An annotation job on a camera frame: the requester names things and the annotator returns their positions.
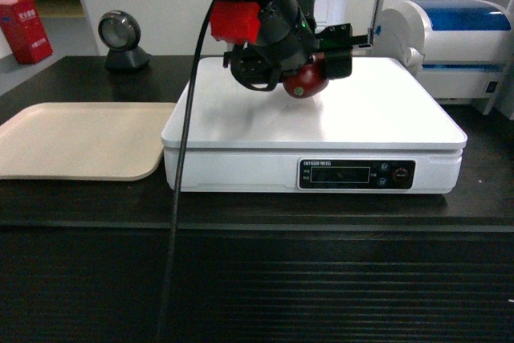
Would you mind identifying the white blue label printer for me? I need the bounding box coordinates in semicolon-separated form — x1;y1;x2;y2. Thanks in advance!
372;0;513;115

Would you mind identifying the red fire extinguisher box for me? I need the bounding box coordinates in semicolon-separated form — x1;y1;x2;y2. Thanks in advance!
1;0;53;64

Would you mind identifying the black cable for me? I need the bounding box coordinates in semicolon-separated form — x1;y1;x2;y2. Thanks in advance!
154;0;298;343

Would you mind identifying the beige plastic tray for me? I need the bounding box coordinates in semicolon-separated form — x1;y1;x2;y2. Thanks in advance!
1;102;174;182

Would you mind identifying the white digital checkout scale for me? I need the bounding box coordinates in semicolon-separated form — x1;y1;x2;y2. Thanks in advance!
161;57;467;194

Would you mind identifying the red block on wrist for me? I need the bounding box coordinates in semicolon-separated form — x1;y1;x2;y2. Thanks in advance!
210;0;261;45

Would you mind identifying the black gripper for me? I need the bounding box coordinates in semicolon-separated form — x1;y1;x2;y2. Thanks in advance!
223;0;373;92

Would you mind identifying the black barcode scanner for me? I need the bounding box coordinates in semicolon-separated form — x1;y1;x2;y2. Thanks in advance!
98;10;150;72

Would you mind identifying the black checkout counter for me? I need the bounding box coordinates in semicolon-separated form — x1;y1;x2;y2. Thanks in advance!
0;55;514;343

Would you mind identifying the dark red mango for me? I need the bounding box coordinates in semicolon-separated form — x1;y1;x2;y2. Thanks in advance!
283;53;328;99

